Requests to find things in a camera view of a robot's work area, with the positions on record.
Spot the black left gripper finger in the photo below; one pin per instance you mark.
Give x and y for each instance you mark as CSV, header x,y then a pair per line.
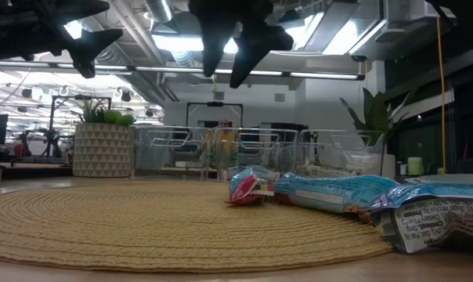
x,y
85,47
76,8

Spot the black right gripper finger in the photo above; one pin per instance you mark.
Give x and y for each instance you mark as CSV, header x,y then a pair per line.
x,y
256,43
215,43

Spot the blue granola bar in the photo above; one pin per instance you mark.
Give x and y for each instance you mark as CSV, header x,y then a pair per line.
x,y
428,223
330,192
246,188

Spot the background black robot arm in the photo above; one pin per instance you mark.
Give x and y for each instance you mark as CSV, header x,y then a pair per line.
x,y
50,141

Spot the long linear ceiling light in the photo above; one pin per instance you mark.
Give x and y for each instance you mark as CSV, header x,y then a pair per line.
x,y
318,74

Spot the person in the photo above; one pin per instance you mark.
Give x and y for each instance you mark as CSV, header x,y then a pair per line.
x,y
226,143

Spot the succulent in patterned white pot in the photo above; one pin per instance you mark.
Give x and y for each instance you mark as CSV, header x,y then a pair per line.
x,y
101,150

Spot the clear plastic bin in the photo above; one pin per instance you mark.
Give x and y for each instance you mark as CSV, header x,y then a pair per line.
x,y
338,152
287,156
140,164

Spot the red background object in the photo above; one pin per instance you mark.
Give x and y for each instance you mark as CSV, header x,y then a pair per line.
x,y
18,150

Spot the dark side table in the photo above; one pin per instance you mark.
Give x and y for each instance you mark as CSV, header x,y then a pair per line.
x,y
25,170

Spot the snake plant in white pot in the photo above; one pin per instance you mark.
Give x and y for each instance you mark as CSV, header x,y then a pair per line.
x,y
377,113

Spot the round woven straw placemat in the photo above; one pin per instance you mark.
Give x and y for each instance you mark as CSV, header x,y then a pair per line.
x,y
142,223

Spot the small white jar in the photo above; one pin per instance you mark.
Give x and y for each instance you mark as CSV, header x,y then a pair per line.
x,y
404,169

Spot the pale green candle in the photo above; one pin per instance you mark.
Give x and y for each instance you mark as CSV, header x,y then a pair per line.
x,y
415,166

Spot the black gantry frame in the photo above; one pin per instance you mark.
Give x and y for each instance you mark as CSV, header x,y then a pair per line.
x,y
80,97
215,104

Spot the grey square wall panel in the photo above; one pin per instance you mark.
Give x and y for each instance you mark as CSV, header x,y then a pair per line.
x,y
219,95
279,97

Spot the round silver air duct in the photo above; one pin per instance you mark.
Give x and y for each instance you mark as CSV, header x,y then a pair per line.
x,y
160,9

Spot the ceiling security camera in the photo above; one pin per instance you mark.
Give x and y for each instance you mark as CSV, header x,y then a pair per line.
x,y
358,58

